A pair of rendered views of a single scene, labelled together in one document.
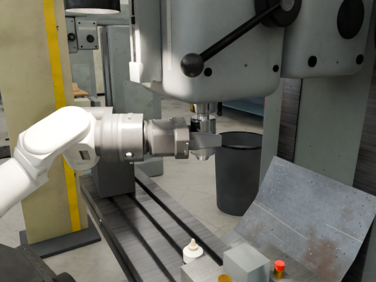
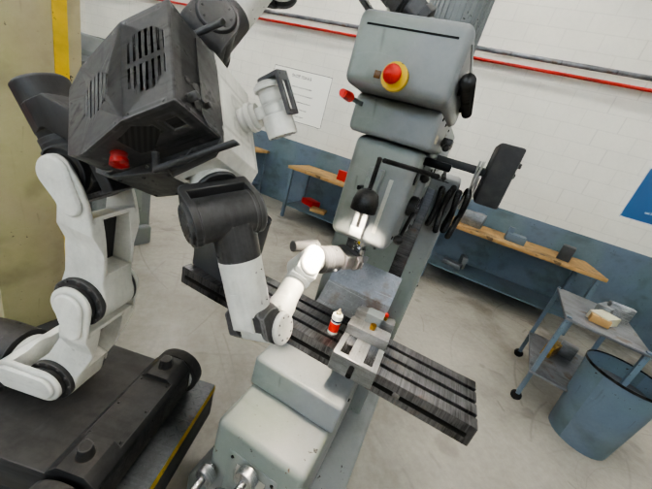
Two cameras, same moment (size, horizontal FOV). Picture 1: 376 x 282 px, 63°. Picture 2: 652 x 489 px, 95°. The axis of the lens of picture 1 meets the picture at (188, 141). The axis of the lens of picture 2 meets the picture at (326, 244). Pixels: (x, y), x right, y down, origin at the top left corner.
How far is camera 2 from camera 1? 75 cm
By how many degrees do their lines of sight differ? 38
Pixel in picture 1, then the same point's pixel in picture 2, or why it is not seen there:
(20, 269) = (118, 355)
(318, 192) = (370, 275)
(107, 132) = (331, 259)
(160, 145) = (348, 264)
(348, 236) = (386, 297)
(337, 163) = (382, 260)
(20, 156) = (301, 277)
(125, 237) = not seen: hidden behind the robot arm
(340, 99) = not seen: hidden behind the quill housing
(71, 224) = not seen: hidden behind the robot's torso
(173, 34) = (381, 219)
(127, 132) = (338, 258)
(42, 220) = (29, 306)
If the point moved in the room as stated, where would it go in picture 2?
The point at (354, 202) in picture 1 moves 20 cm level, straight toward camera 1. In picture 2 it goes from (389, 279) to (401, 304)
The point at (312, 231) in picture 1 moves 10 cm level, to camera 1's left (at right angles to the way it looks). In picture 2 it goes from (368, 295) to (352, 298)
